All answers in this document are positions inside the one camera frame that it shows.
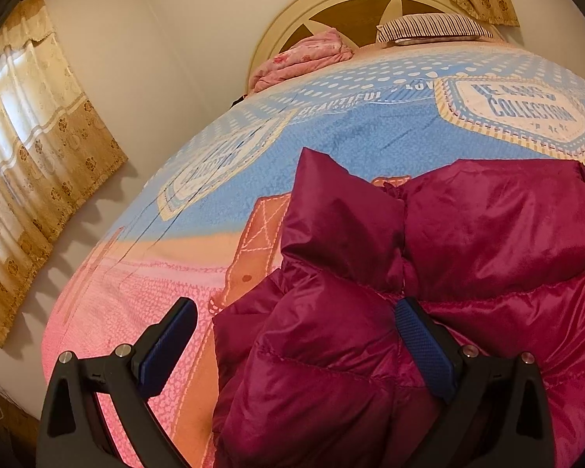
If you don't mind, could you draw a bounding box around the magenta puffer jacket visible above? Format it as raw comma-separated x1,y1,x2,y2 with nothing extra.
212,149,585,467

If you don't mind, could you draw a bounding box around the dark brown wooden furniture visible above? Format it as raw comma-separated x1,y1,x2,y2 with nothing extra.
0,393,40,467

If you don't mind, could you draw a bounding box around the blue and pink bedspread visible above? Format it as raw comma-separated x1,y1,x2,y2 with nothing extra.
43,43,585,467

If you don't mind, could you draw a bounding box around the striped pillow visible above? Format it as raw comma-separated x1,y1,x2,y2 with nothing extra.
376,13,495,46

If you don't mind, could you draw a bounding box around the folded pink blanket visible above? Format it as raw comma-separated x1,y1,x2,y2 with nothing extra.
247,28,354,95

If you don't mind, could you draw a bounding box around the cream wooden headboard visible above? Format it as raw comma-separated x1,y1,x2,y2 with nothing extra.
245,0,506,95

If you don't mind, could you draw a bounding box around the beige curtain on side wall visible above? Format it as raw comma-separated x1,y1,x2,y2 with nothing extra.
0,0,128,347

